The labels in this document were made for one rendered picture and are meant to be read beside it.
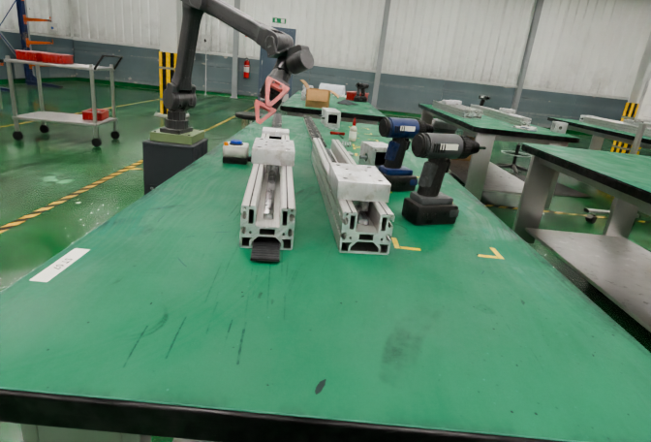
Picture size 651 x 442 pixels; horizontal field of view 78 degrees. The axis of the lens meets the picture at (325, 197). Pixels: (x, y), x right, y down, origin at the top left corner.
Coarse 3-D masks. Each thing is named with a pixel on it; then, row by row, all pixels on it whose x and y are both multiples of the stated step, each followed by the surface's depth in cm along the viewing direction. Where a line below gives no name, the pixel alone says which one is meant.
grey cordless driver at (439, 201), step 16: (416, 144) 93; (432, 144) 91; (448, 144) 92; (464, 144) 95; (432, 160) 95; (448, 160) 94; (432, 176) 95; (416, 192) 99; (432, 192) 97; (416, 208) 95; (432, 208) 96; (448, 208) 97; (416, 224) 96; (432, 224) 98
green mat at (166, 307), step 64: (256, 128) 210; (320, 128) 235; (192, 192) 102; (320, 192) 114; (448, 192) 128; (128, 256) 68; (192, 256) 70; (320, 256) 75; (384, 256) 78; (448, 256) 81; (512, 256) 85; (0, 320) 49; (64, 320) 51; (128, 320) 52; (192, 320) 53; (256, 320) 55; (320, 320) 56; (384, 320) 58; (448, 320) 59; (512, 320) 61; (576, 320) 63; (0, 384) 40; (64, 384) 41; (128, 384) 42; (192, 384) 43; (256, 384) 44; (320, 384) 45; (384, 384) 46; (448, 384) 47; (512, 384) 48; (576, 384) 49; (640, 384) 50
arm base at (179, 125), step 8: (168, 112) 157; (176, 112) 157; (184, 112) 159; (168, 120) 157; (176, 120) 157; (184, 120) 160; (160, 128) 156; (168, 128) 157; (176, 128) 158; (184, 128) 160; (192, 128) 165
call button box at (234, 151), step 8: (232, 144) 134; (240, 144) 135; (248, 144) 139; (224, 152) 133; (232, 152) 133; (240, 152) 134; (248, 152) 141; (224, 160) 134; (232, 160) 134; (240, 160) 134; (248, 160) 138
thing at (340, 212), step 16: (320, 144) 138; (336, 144) 141; (320, 160) 121; (336, 160) 135; (352, 160) 119; (320, 176) 118; (336, 208) 84; (352, 208) 77; (368, 208) 86; (384, 208) 79; (336, 224) 83; (352, 224) 78; (368, 224) 81; (384, 224) 78; (336, 240) 81; (352, 240) 77; (368, 240) 78; (384, 240) 78
